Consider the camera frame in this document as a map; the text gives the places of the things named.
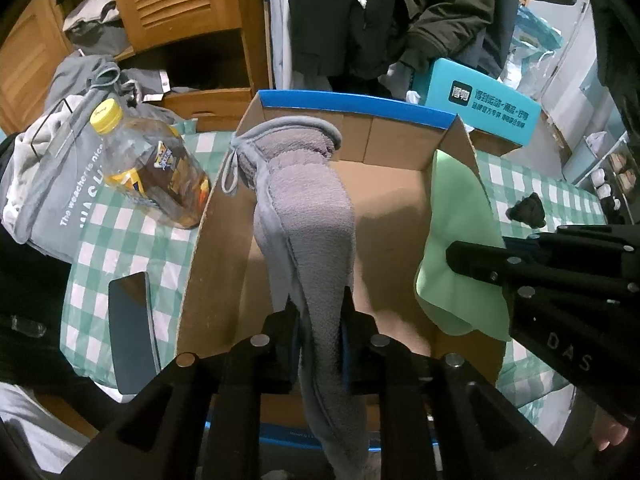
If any green checkered tablecloth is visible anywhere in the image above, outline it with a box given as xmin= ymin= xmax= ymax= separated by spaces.
xmin=60 ymin=117 xmax=608 ymax=421

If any clear plastic bag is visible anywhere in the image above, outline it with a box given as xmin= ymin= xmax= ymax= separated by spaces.
xmin=515 ymin=5 xmax=601 ymax=111

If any grey towel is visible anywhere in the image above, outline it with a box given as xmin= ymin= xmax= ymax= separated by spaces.
xmin=222 ymin=116 xmax=371 ymax=480

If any pale hanging garment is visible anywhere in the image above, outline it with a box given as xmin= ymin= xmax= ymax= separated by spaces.
xmin=270 ymin=0 xmax=331 ymax=92

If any small black cloth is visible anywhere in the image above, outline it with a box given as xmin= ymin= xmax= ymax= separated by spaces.
xmin=507 ymin=192 xmax=548 ymax=228

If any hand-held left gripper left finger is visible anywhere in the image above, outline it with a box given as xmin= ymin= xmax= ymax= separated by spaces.
xmin=60 ymin=305 xmax=301 ymax=480

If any shoe rack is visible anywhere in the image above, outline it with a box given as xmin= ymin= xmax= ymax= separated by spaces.
xmin=565 ymin=130 xmax=638 ymax=223

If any cardboard box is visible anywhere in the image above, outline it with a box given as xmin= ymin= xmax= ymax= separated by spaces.
xmin=175 ymin=89 xmax=507 ymax=448

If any grey hoodie with white text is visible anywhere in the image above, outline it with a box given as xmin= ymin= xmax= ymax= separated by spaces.
xmin=2 ymin=92 xmax=186 ymax=266

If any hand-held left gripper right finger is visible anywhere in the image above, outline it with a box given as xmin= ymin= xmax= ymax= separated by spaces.
xmin=342 ymin=286 xmax=591 ymax=480

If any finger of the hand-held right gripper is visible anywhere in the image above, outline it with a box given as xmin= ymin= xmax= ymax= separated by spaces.
xmin=505 ymin=224 xmax=640 ymax=257
xmin=446 ymin=241 xmax=640 ymax=302

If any yellow cap tea bottle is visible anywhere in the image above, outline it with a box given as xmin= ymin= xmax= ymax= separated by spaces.
xmin=90 ymin=99 xmax=211 ymax=231

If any wooden louvered wardrobe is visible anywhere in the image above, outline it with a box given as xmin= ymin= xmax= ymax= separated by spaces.
xmin=0 ymin=0 xmax=273 ymax=133

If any dark smartphone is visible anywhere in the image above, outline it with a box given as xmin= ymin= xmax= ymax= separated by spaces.
xmin=107 ymin=272 xmax=163 ymax=396

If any teal shoe box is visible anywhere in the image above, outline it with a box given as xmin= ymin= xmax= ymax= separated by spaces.
xmin=424 ymin=57 xmax=543 ymax=148

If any dark green hanging jacket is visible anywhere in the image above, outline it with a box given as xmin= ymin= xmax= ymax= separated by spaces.
xmin=395 ymin=0 xmax=496 ymax=78

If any black hanging jacket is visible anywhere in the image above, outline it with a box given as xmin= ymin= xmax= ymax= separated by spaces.
xmin=287 ymin=0 xmax=416 ymax=81

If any light green cloth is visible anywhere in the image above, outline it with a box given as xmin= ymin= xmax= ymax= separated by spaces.
xmin=415 ymin=150 xmax=511 ymax=343

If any person's right hand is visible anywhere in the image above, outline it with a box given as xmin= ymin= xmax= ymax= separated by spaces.
xmin=590 ymin=405 xmax=633 ymax=453

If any brown cardboard carton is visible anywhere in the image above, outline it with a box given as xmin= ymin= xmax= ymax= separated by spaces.
xmin=470 ymin=130 xmax=522 ymax=155

